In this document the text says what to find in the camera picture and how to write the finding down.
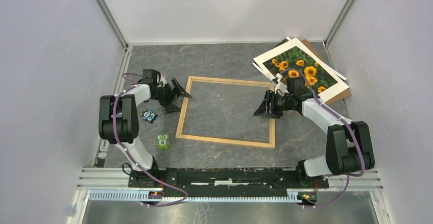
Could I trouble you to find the blue owl toy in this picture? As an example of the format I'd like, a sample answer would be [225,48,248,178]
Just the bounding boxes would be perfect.
[140,109,158,123]

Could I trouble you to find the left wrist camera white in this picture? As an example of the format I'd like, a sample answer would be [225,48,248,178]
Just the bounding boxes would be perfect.
[157,74,167,87]

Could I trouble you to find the brown cardboard backing board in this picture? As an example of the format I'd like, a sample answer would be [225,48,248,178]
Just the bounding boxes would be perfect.
[301,39,351,105]

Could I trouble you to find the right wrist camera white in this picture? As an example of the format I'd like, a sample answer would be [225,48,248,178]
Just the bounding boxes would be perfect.
[271,73,287,95]

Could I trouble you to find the green owl number toy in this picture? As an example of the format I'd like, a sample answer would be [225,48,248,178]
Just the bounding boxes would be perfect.
[157,134,170,150]

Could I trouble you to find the aluminium corner post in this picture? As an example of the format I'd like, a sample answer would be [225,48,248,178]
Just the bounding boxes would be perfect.
[323,0,356,47]
[95,0,129,48]

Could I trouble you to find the right aluminium corner post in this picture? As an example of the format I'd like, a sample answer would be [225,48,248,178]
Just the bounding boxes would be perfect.
[323,0,356,47]

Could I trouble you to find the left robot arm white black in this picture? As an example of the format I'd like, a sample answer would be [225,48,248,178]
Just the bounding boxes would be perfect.
[99,69,191,187]

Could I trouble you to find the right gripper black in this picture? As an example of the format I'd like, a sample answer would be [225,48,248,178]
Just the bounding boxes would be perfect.
[253,89,293,119]

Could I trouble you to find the toothed aluminium rail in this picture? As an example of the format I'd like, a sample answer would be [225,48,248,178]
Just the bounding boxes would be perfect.
[89,190,301,204]

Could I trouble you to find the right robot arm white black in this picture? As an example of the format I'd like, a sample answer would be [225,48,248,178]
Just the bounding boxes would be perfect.
[253,78,375,187]

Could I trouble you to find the sunflower photo white border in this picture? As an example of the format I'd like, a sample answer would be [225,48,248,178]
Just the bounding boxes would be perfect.
[253,38,349,102]

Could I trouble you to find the left aluminium corner post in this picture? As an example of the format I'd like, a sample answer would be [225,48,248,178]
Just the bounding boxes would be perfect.
[95,0,129,48]

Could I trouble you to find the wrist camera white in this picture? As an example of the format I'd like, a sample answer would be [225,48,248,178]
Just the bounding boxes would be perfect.
[157,74,167,87]
[271,73,287,95]

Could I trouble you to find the wooden picture frame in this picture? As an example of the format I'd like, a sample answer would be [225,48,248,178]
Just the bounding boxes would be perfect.
[175,76,276,148]

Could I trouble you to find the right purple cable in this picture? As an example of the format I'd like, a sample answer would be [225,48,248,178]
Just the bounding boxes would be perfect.
[277,68,367,209]

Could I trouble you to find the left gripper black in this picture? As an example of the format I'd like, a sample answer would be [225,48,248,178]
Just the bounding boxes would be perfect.
[152,78,191,114]

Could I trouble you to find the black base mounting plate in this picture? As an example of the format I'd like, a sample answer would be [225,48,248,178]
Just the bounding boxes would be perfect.
[128,167,329,198]

